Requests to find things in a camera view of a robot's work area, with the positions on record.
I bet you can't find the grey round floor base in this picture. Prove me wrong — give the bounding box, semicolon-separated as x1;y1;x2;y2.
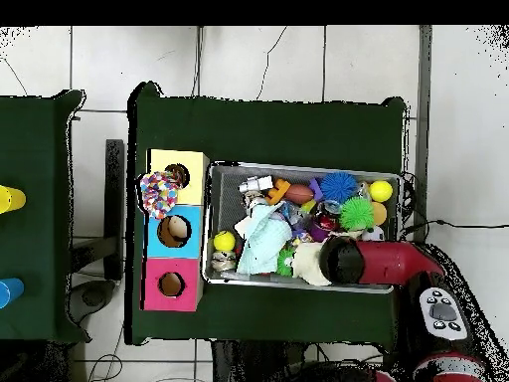
65;279;117;325

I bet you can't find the colourful patterned cloth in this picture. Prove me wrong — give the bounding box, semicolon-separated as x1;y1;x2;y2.
139;163;191;221

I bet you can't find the yellow plastic cup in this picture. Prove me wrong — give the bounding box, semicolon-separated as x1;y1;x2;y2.
0;184;28;215

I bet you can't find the orange plastic comb block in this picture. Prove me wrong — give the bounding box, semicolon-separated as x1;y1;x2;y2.
266;178;291;206

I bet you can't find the shallow metal mesh bin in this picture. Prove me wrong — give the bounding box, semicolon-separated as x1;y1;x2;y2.
201;161;401;294

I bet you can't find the brown toy football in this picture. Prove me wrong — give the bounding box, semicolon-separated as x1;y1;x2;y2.
283;183;315;205

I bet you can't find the blue plastic cup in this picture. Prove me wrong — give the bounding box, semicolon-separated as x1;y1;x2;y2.
0;277;26;310

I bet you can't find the dark green tablecloth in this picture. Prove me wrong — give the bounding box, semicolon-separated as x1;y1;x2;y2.
0;89;91;344
125;81;408;352

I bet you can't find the black power cable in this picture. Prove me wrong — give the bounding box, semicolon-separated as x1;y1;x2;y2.
401;218;509;245

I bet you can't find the pale orange ball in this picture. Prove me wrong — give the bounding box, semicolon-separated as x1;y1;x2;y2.
373;201;389;227

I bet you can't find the large blue spiky ball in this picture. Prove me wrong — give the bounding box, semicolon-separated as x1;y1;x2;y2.
319;171;359;204

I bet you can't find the large green spiky ball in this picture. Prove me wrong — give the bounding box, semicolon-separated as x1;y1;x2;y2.
339;197;375;232

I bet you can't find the wooden box with three holes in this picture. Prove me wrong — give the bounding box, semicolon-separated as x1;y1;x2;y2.
139;148;211;311

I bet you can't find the cream waffle cloth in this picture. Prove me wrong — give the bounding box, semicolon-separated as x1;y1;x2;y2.
291;241;333;287

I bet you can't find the black upright panel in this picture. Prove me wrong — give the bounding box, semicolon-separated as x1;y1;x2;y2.
103;138;126;282

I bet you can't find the grey plastic bolt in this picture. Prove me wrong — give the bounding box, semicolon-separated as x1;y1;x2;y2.
238;175;274;194

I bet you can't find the yellow smiley ball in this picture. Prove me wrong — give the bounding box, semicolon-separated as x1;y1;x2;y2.
213;231;237;253

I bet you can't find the light blue waffle cloth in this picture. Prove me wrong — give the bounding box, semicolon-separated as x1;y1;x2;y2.
236;204;293;276

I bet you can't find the plain yellow ball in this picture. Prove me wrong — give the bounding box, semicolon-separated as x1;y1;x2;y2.
368;179;394;203

